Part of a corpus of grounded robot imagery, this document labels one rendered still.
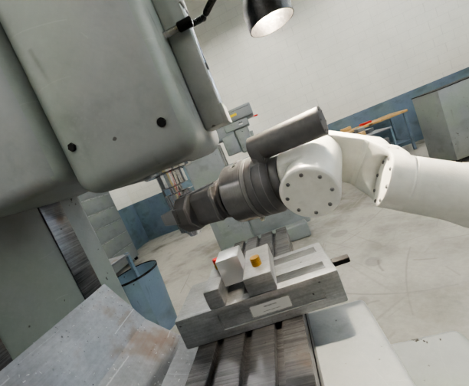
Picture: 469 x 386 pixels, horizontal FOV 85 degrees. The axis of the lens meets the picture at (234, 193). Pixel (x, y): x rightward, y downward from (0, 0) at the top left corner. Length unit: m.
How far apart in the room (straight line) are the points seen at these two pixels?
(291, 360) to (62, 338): 0.46
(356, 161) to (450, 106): 4.37
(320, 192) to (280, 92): 6.78
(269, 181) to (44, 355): 0.54
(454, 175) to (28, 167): 0.50
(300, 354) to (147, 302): 2.26
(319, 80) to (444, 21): 2.90
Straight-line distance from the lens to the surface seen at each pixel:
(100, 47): 0.40
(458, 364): 0.75
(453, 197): 0.34
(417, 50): 7.97
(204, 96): 0.41
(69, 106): 0.41
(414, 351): 0.77
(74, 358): 0.68
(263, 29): 0.51
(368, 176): 0.37
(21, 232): 0.70
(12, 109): 0.44
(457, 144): 4.79
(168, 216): 0.44
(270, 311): 0.57
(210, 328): 0.60
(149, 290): 2.65
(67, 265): 0.75
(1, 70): 0.46
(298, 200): 0.29
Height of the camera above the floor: 1.28
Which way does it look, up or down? 7 degrees down
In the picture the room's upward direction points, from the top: 22 degrees counter-clockwise
